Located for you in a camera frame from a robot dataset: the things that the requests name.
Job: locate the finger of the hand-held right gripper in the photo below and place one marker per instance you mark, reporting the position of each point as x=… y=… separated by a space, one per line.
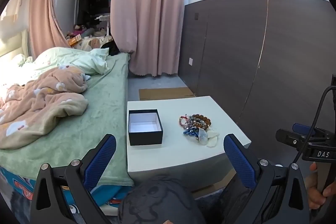
x=290 y=138
x=303 y=127

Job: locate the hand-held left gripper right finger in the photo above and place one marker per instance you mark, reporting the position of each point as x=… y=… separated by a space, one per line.
x=239 y=161

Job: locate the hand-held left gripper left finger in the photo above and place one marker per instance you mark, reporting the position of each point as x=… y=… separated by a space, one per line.
x=101 y=158

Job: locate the black jewelry box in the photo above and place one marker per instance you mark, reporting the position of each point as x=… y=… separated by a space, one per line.
x=144 y=133

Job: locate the person's right hand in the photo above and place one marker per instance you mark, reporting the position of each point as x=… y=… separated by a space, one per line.
x=315 y=200

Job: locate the bed with green sheet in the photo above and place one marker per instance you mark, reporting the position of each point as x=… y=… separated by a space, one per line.
x=105 y=113

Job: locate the white low table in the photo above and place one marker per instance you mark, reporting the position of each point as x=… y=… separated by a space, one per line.
x=178 y=153

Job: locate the beige patterned blanket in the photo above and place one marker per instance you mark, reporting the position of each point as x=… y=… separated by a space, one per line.
x=39 y=108

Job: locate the cartoon printed bed base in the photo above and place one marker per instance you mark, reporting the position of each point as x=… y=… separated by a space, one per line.
x=15 y=182

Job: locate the flat cardboard sheet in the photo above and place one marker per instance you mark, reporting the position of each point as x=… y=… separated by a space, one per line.
x=165 y=93

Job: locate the light green pillow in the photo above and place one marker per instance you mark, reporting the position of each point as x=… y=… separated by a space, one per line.
x=68 y=58

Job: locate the black cloth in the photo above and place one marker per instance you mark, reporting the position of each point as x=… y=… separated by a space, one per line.
x=111 y=48

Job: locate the pile of stuffed toys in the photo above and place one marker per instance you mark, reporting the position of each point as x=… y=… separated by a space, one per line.
x=88 y=37

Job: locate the white drying rack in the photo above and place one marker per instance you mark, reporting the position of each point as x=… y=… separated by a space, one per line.
x=105 y=23

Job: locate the cream bed headboard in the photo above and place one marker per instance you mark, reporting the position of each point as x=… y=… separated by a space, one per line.
x=13 y=45

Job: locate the pink curtain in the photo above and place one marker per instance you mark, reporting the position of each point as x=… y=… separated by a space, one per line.
x=43 y=16
x=147 y=16

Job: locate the white wall socket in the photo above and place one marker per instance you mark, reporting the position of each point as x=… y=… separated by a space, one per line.
x=190 y=61

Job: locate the dark wall switch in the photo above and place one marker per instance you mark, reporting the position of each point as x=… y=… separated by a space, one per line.
x=196 y=16

